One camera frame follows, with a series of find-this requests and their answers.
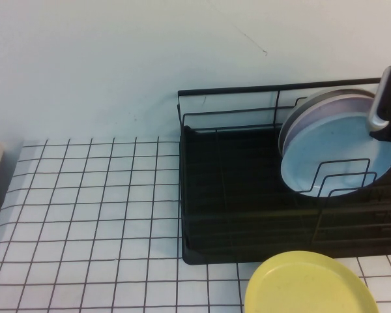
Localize grey round plate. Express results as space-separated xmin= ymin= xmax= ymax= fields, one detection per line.
xmin=278 ymin=88 xmax=377 ymax=151

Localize white black-grid tablecloth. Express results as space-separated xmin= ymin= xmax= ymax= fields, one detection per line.
xmin=0 ymin=138 xmax=391 ymax=313

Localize pale pink round plate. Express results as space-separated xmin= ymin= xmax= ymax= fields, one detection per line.
xmin=281 ymin=96 xmax=377 ymax=158

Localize light blue round plate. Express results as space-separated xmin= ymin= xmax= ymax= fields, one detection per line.
xmin=280 ymin=112 xmax=391 ymax=198

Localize yellow round plate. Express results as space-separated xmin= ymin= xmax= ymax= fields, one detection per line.
xmin=244 ymin=250 xmax=379 ymax=313

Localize black plastic drip tray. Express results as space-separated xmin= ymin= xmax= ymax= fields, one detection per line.
xmin=179 ymin=125 xmax=391 ymax=265

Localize black wire dish rack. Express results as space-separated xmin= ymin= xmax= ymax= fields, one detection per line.
xmin=177 ymin=77 xmax=391 ymax=265

